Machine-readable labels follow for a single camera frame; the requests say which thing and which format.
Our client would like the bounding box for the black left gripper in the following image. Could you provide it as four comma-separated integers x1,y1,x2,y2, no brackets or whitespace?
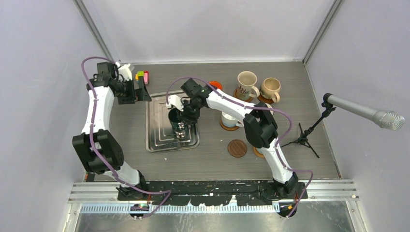
115,76,151,105

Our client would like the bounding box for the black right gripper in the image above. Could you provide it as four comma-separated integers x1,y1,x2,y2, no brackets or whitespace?
177,98,201,125

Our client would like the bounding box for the dark green mug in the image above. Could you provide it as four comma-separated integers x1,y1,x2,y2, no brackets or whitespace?
168,108,189,139

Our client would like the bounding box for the orange translucent cup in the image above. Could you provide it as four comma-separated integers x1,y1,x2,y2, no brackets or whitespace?
208,81,223,90

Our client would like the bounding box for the small white cup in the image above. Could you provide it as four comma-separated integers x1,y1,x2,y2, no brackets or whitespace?
220,112,243,129

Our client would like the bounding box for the ringed wooden coaster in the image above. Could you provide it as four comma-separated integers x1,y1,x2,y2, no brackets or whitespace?
233,89,254,104
258,95,274,104
220,117,242,131

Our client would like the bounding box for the beige tall mug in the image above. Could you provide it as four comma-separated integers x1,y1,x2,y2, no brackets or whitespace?
236,71,260,101

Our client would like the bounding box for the dark walnut coaster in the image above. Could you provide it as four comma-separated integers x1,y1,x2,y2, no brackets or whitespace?
228,139,248,158

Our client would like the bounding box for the light wooden coaster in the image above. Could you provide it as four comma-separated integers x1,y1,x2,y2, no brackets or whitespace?
253,147,265,159

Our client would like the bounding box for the cream mug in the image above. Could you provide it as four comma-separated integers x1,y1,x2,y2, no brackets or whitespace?
260,77,281,103

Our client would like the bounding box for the white mug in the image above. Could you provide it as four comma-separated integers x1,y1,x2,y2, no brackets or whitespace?
265,103,275,115

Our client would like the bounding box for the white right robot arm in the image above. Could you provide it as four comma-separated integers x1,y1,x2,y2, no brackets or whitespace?
177,77,298,199

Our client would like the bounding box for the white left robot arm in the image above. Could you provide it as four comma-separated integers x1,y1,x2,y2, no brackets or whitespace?
72,61,151,200

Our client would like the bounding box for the colourful block puzzle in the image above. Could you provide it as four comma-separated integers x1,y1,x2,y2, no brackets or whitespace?
135,71,150,85

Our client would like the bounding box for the metal tray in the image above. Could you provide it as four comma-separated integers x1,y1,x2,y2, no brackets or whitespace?
146,92,200,153

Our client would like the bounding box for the black microphone tripod stand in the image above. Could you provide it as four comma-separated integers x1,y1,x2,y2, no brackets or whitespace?
281,101,336,158

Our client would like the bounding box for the grey microphone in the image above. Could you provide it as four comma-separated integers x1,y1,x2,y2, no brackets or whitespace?
323,93,405,131

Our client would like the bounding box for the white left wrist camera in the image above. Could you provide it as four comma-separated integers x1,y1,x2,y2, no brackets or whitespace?
115,61,134,82

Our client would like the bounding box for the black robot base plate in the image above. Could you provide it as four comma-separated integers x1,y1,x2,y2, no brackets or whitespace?
117,180,305,206

